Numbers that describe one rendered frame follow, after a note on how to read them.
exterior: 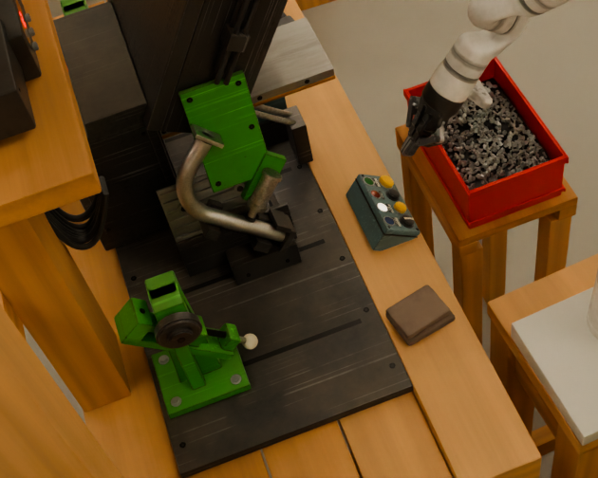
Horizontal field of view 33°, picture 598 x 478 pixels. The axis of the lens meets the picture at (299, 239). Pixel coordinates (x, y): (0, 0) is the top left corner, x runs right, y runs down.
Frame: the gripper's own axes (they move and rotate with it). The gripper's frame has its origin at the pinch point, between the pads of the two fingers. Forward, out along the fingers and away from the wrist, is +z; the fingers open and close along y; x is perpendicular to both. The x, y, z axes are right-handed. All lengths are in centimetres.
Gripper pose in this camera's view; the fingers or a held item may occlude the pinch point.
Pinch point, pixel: (409, 146)
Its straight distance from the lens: 190.6
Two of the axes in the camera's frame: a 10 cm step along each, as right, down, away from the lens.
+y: 3.2, 7.3, -6.0
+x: 8.5, 0.6, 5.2
